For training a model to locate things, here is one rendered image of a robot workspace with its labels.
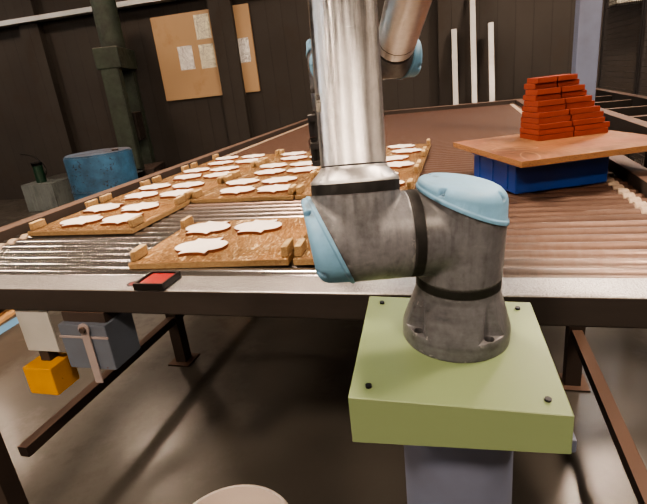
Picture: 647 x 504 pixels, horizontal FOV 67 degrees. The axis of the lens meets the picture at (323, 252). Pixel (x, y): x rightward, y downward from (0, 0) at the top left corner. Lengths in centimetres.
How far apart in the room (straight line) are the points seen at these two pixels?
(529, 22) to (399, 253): 616
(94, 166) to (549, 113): 369
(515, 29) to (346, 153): 611
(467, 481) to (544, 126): 129
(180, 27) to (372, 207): 681
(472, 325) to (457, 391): 9
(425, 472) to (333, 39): 62
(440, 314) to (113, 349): 84
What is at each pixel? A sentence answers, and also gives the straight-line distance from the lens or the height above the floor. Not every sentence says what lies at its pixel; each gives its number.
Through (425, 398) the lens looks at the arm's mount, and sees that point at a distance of 63.
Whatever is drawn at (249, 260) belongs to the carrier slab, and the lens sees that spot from 113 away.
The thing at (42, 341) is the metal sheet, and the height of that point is 76.
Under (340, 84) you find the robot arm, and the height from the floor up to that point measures 130.
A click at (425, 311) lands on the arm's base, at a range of 68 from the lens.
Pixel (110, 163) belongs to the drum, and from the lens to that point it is 461.
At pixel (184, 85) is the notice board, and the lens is 732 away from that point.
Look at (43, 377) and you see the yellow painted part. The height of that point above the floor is 67.
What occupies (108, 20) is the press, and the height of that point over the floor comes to 226.
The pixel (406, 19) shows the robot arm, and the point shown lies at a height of 139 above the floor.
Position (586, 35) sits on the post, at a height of 138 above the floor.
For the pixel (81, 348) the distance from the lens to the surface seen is 132.
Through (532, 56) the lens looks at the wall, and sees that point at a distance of 669.
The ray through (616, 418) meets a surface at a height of 27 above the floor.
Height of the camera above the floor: 131
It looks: 19 degrees down
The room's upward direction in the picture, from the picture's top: 6 degrees counter-clockwise
